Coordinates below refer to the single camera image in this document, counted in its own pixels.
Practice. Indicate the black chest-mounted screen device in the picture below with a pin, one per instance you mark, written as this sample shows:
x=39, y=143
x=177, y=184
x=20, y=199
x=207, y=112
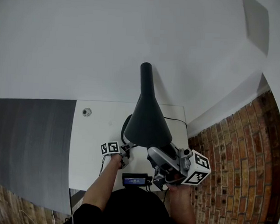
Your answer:
x=135, y=181

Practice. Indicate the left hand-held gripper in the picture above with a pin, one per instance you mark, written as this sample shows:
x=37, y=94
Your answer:
x=110, y=148

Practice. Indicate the person's black shirt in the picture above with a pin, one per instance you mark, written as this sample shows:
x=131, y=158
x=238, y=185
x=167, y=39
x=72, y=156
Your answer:
x=134, y=210

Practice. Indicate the person's right forearm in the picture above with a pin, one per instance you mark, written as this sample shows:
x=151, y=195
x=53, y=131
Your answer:
x=182, y=206

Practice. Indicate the white desk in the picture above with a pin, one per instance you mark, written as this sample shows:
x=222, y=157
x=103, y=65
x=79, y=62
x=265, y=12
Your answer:
x=92, y=153

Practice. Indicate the person's left forearm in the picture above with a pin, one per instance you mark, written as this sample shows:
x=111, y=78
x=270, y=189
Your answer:
x=102, y=185

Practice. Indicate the black desk lamp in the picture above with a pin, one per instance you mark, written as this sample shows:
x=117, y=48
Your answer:
x=148, y=124

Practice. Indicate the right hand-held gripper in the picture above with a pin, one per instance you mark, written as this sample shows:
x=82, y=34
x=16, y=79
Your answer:
x=199, y=167

